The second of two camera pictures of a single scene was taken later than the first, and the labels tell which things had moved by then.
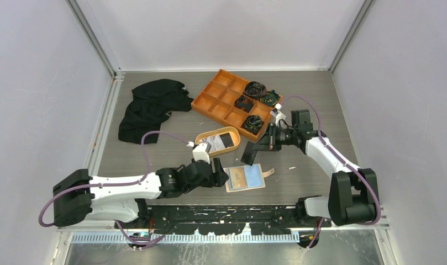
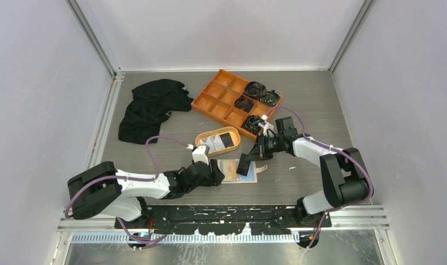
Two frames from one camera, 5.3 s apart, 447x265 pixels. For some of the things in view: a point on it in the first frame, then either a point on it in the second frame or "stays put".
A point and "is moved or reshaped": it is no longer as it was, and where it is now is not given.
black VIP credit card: (227, 139) stays put
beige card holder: (242, 178) is moved or reshaped
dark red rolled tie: (243, 104) stays put
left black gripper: (220, 176) stays put
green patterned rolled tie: (270, 99) stays put
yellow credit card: (236, 178) is moved or reshaped
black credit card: (249, 154) is moved or reshaped
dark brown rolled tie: (254, 90) stays put
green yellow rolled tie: (252, 123) stays put
